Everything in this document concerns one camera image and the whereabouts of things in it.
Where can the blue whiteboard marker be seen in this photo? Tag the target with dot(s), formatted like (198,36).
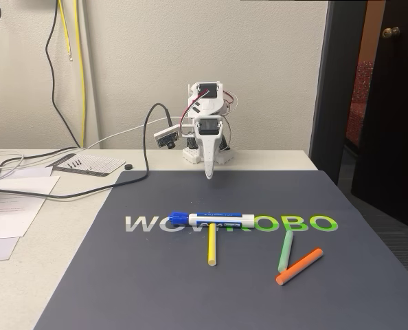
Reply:
(221,220)

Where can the black round cap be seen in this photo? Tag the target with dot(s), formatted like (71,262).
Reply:
(128,167)

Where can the yellow chalk stick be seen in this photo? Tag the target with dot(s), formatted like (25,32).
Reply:
(212,247)

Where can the green chalk stick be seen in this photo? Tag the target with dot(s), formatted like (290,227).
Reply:
(285,252)

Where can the grey WOWROBO mat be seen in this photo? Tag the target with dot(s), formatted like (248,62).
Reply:
(190,292)

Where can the orange chalk stick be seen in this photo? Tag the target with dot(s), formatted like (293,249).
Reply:
(300,266)

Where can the red upholstered chair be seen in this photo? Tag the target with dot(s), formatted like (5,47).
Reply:
(360,99)

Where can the dark wooden door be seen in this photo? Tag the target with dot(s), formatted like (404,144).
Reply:
(393,120)

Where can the brass door knob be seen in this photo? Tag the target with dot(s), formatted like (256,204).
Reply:
(391,32)

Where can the large white paper sheet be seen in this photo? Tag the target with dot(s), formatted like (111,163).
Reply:
(11,213)

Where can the white gripper camera box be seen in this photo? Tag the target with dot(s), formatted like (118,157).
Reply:
(165,137)

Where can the dark grey door frame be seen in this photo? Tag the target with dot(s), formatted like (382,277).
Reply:
(334,86)

